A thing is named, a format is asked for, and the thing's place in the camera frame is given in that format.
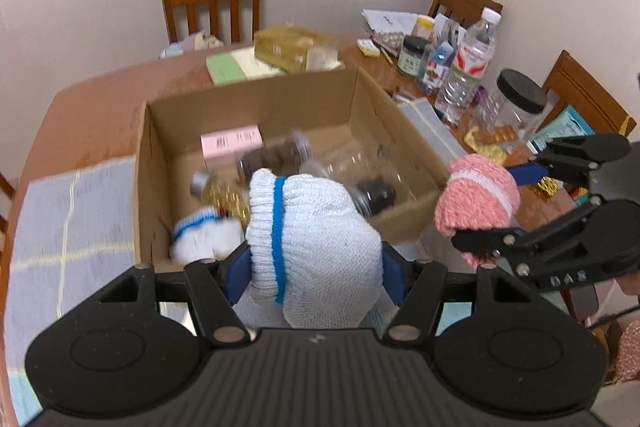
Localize gold capsule bottle silver cap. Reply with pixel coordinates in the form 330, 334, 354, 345
190, 169, 251, 225

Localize brown cardboard box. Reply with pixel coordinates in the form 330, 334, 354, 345
132, 66, 468, 275

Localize teal packet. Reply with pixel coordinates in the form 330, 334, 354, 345
529, 107, 597, 154

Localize clear jar with brown discs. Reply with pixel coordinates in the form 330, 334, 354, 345
235, 130, 313, 185

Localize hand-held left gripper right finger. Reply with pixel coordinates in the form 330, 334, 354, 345
381, 241, 546, 343

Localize clear plastic jar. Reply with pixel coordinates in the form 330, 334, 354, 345
310, 142, 416, 215

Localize clear plastic water bottle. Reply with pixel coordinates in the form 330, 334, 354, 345
435, 7, 502, 126

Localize pink knitted cloth roll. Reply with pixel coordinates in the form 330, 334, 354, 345
434, 154, 521, 268

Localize yellow lid bottle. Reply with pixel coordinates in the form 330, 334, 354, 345
412, 16, 436, 42

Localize pink carton box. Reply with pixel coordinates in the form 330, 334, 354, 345
200, 125, 263, 168

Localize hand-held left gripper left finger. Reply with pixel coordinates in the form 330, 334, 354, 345
92, 241, 253, 348

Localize person's patterned clothing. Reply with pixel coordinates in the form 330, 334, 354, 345
612, 322, 640, 385

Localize crumpled cloth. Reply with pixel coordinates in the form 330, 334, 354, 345
159, 32, 226, 60

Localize olive green tissue box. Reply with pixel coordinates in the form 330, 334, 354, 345
253, 24, 346, 74

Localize gold foil packet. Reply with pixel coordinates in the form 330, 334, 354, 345
465, 129, 507, 164

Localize wooden chair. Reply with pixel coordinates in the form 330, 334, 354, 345
542, 51, 637, 138
159, 0, 264, 46
429, 0, 504, 28
0, 172, 19, 249

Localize white knitted glove roll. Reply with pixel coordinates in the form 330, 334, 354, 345
170, 206, 247, 265
246, 169, 385, 329

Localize plaid blue tablecloth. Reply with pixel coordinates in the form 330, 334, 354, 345
5, 98, 471, 427

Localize small blue label bottle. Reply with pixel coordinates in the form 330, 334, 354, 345
422, 42, 454, 91

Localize light green flat pack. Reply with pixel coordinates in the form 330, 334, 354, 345
206, 47, 288, 86

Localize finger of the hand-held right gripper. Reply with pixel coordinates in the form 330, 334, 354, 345
505, 133, 632, 188
451, 198, 609, 279

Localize gold ornament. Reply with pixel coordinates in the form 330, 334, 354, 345
532, 177, 559, 198

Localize dark green jar black lid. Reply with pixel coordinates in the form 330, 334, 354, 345
397, 36, 429, 78

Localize clear jar with black lid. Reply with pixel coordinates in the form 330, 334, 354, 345
477, 69, 549, 144

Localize silver blister packs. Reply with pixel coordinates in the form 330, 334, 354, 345
372, 32, 404, 54

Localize white paper sheets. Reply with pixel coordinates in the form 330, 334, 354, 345
362, 9, 419, 36

